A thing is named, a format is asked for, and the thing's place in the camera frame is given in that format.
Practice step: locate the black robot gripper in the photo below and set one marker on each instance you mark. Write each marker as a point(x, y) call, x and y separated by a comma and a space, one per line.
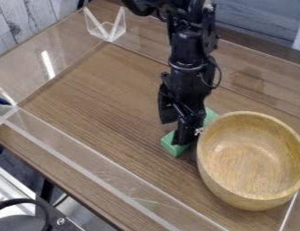
point(185, 87)

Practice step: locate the green rectangular block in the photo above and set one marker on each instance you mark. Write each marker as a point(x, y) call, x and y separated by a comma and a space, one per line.
point(176, 149)

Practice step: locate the light wooden bowl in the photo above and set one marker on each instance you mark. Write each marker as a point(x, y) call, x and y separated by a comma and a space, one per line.
point(248, 159)

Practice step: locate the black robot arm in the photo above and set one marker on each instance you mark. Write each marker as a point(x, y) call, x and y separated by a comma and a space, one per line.
point(193, 35)

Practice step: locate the black table leg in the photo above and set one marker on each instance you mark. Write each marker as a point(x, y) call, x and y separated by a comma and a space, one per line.
point(47, 190)

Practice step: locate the blue object at left edge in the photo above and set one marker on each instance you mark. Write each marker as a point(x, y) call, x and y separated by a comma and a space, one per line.
point(3, 102)

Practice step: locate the clear acrylic corner bracket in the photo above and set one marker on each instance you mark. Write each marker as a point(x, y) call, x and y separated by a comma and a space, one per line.
point(106, 31)

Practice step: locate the black metal bracket with screw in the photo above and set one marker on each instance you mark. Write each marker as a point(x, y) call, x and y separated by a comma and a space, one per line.
point(59, 221)

